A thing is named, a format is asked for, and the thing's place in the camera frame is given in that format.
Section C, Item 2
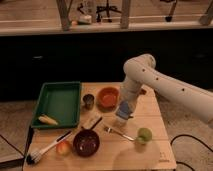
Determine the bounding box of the green plastic tray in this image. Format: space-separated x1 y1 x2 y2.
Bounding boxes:
31 82 81 129

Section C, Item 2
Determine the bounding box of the black floor cable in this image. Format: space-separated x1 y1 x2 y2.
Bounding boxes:
170 133 213 171

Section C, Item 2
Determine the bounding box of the small metal cup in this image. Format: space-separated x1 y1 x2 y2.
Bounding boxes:
83 94 94 109

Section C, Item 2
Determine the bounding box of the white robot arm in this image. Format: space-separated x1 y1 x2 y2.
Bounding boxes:
116 54 213 129

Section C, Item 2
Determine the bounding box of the dark purple bowl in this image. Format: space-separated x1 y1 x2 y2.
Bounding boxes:
73 130 100 157

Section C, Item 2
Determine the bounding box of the dark grapes bunch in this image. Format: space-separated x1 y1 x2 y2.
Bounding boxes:
140 88 147 95

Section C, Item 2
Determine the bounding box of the orange bowl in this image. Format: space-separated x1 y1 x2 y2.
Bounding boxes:
97 87 119 110

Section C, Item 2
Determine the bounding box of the silver metal fork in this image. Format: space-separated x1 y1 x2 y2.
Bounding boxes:
104 126 134 141

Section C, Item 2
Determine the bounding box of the green apple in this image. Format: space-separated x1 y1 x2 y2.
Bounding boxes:
136 128 152 144

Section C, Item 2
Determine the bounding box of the black office chair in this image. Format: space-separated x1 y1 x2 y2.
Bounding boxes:
96 0 120 22

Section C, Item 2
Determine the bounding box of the white dish brush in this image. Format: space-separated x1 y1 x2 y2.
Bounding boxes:
26 131 71 165

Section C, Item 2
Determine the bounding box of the peach fruit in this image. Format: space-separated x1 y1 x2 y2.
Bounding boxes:
56 140 71 156

